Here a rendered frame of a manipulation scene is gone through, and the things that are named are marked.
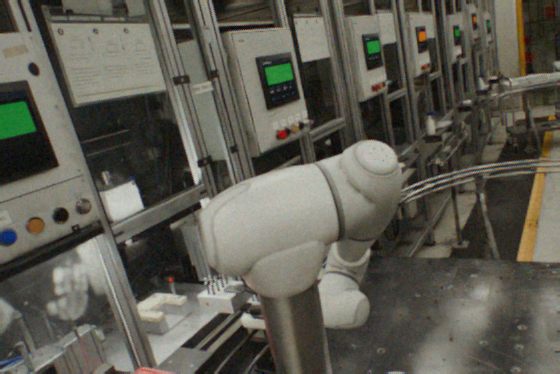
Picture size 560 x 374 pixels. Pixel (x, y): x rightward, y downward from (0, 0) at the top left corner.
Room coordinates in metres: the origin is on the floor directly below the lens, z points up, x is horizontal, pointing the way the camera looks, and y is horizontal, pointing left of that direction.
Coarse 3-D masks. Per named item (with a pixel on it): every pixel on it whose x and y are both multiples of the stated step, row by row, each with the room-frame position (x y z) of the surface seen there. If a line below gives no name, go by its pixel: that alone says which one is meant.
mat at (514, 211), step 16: (512, 144) 6.22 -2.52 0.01; (544, 144) 5.90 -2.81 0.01; (512, 160) 5.46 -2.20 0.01; (512, 176) 4.86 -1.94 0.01; (528, 176) 4.76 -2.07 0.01; (544, 176) 4.68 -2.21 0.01; (496, 192) 4.46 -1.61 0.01; (512, 192) 4.37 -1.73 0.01; (528, 192) 4.28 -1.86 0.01; (496, 208) 4.03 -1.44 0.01; (512, 208) 3.96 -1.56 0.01; (528, 208) 3.89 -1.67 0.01; (496, 224) 3.68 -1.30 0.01; (512, 224) 3.61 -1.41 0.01; (528, 224) 3.55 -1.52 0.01; (464, 240) 3.48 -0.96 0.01; (480, 240) 3.43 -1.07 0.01; (496, 240) 3.37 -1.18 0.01; (512, 240) 3.32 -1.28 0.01; (528, 240) 3.27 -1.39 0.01; (464, 256) 3.20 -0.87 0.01; (480, 256) 3.16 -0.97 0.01; (512, 256) 3.06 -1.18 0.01; (528, 256) 3.03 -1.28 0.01
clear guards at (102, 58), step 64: (64, 0) 1.25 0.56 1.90; (128, 0) 1.42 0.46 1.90; (192, 0) 1.64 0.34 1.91; (64, 64) 1.20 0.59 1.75; (128, 64) 1.36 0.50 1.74; (192, 64) 1.57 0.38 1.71; (128, 128) 1.30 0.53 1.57; (128, 192) 1.24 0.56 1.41; (192, 192) 1.44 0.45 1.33; (64, 256) 1.05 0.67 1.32; (0, 320) 0.90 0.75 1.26; (64, 320) 1.01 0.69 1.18
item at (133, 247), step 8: (128, 240) 1.43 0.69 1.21; (136, 240) 1.44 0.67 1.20; (144, 240) 1.45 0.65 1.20; (120, 248) 1.39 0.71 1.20; (128, 248) 1.39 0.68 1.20; (136, 248) 1.42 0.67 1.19; (144, 248) 1.44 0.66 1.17; (120, 256) 1.40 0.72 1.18; (128, 256) 1.38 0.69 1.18; (136, 256) 1.41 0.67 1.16
